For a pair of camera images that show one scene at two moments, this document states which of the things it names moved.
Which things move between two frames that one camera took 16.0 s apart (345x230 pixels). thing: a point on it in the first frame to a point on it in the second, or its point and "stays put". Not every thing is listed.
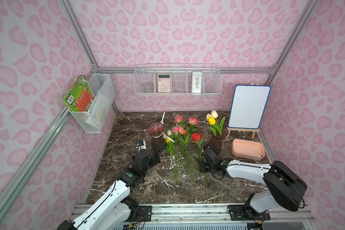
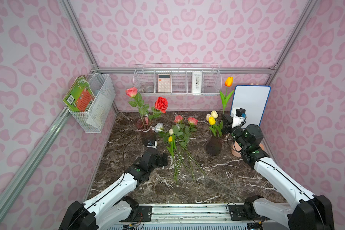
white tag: (165, 135) to (157, 127)
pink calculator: (164, 83) stays put
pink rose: (192, 121) stays put
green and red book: (80, 96) stays put
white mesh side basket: (93, 121) stays put
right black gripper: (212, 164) to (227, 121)
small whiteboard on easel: (247, 108) stays put
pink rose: (178, 119) stays put
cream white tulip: (208, 115) stays put
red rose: (197, 137) to (161, 105)
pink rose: (176, 129) to (143, 108)
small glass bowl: (149, 89) stays put
